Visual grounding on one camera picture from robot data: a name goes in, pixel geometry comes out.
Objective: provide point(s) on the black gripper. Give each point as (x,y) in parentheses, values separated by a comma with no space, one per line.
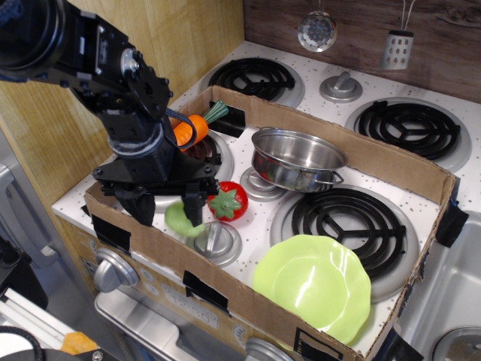
(148,161)

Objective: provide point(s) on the green toy broccoli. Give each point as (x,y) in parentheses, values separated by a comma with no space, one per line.
(176,219)

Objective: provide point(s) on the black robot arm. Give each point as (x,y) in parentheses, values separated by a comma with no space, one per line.
(55,42)

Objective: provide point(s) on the small steel pan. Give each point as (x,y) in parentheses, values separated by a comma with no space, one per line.
(296,161)

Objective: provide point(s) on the red toy tomato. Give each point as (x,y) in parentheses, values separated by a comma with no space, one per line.
(230,204)

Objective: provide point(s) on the silver front stove knob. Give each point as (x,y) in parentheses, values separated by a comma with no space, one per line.
(219,243)

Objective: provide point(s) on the silver stove knob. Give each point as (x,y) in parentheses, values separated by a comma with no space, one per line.
(219,243)
(341,88)
(258,189)

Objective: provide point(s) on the brown cardboard fence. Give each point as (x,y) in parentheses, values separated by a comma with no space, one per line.
(220,300)

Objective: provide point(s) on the orange toy carrot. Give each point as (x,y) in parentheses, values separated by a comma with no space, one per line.
(195,126)

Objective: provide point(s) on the silver oven dial left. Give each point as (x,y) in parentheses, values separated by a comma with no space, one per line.
(113,271)

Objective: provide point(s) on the silver oven dial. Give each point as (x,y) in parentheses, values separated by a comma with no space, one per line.
(260,350)
(113,271)

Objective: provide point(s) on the silver middle stove knob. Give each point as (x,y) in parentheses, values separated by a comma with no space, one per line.
(258,189)

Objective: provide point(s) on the orange object bottom left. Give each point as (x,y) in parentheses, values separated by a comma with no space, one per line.
(75,343)

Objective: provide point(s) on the silver oven dial right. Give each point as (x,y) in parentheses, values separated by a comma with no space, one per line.
(260,350)

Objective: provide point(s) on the light green plastic plate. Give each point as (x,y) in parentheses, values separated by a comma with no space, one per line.
(320,280)

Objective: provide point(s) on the silver back stove knob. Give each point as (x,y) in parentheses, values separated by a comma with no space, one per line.
(341,88)

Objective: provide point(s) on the front right black burner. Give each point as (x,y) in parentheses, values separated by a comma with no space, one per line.
(370,225)

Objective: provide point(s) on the hanging silver strainer ladle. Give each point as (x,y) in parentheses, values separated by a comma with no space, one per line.
(317,31)

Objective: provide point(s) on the hanging silver spatula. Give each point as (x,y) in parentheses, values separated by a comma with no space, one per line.
(399,43)

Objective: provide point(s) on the steel sink basin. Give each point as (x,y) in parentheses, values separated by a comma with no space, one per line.
(441,320)

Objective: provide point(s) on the silver oven door handle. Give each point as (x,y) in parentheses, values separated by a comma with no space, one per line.
(150,330)

